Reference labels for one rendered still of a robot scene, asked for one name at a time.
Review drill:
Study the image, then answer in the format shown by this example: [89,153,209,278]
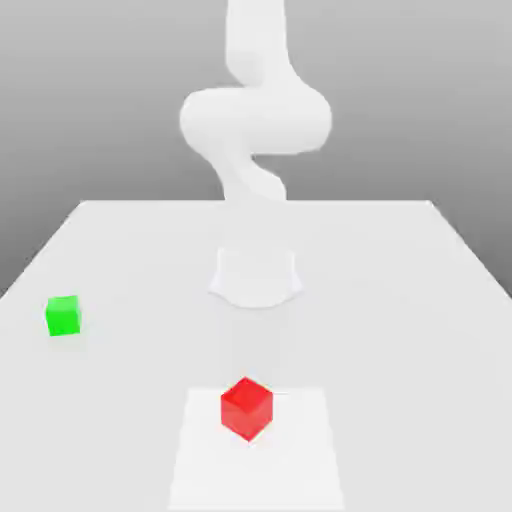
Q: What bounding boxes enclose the small red cube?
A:
[220,376,274,443]

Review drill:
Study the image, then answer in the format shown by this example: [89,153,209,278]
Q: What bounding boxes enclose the small green cube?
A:
[44,294,83,338]

